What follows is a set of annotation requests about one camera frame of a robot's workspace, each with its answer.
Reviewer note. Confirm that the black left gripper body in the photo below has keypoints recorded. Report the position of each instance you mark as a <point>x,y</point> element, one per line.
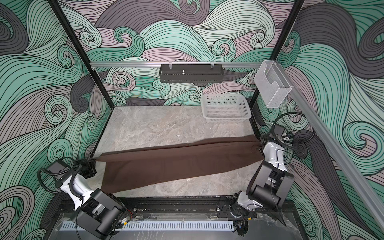
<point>86,170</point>

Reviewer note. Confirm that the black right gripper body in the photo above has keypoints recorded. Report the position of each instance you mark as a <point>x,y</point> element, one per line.
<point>267,137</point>

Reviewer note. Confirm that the brown trousers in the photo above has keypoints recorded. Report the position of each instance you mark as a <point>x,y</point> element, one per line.
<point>136,168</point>

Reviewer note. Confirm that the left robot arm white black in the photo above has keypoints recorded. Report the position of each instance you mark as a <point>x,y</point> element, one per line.
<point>95,211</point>

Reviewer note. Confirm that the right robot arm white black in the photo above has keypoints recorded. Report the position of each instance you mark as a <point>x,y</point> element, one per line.
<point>271,183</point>

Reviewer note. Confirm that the white plastic laundry basket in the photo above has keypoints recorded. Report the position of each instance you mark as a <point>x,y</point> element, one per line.
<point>225,108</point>

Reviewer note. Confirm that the black perforated metal tray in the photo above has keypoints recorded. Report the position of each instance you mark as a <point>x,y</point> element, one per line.
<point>202,74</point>

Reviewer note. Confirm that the black frame post right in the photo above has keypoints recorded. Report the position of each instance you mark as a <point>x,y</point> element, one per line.
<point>287,28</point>

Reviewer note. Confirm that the black frame post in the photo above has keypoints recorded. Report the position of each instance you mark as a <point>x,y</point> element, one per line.
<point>287,28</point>
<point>78,47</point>

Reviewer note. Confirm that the clear acrylic wall holder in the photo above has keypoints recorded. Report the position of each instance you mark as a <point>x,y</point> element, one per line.
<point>272,83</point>

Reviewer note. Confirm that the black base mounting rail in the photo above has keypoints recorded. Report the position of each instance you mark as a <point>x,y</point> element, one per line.
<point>219,206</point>

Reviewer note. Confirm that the white slotted cable duct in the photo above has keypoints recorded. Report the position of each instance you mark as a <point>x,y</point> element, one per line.
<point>178,226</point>

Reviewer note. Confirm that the aluminium rail back wall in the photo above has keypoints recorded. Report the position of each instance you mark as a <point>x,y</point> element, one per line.
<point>137,64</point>

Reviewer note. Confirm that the aluminium rail wall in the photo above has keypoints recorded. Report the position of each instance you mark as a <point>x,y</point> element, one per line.
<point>137,64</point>
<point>365,191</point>

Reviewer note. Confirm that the aluminium rail right wall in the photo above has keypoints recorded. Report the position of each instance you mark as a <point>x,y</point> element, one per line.
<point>365,191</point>

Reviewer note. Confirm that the black frame post left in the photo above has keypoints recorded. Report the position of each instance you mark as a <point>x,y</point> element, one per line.
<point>78,47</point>

